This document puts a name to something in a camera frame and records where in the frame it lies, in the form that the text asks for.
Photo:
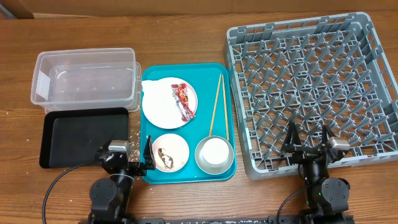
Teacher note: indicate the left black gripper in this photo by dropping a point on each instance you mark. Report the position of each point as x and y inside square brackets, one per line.
[140, 169]

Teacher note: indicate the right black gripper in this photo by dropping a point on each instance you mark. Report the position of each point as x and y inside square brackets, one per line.
[291, 143]

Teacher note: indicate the rice and food scraps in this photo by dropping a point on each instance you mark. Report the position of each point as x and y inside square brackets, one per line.
[166, 159]

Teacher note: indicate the small pink plate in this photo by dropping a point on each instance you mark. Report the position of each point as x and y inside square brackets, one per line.
[176, 147]

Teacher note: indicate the large white plate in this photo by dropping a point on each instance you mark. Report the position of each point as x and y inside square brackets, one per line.
[164, 112]

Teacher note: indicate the white napkin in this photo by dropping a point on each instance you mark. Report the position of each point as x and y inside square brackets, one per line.
[151, 90]

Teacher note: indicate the red snack wrapper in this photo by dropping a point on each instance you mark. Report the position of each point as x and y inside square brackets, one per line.
[179, 92]

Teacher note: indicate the grey bowl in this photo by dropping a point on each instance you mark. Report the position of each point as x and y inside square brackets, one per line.
[206, 166]

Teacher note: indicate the white paper cup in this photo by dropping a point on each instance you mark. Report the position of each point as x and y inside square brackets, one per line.
[215, 151]

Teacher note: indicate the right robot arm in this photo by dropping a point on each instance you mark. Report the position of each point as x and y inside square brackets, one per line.
[327, 197]

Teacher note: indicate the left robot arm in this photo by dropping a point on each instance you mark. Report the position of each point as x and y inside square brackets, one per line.
[110, 196]

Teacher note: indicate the black plastic tray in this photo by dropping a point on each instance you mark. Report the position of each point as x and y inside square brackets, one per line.
[73, 137]

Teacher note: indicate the grey plastic dish rack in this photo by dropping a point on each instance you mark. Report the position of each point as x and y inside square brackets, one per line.
[329, 70]

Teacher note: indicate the clear plastic bin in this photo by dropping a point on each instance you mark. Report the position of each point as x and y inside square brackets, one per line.
[82, 79]

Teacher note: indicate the left wooden chopstick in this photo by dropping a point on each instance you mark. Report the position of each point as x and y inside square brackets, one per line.
[215, 106]

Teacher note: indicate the wooden chopstick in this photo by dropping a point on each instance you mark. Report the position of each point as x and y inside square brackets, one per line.
[215, 106]
[225, 108]

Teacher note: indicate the right wooden chopstick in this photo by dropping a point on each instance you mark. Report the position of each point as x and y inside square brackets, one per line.
[225, 108]

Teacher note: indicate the teal plastic serving tray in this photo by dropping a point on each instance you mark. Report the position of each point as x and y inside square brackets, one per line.
[203, 77]

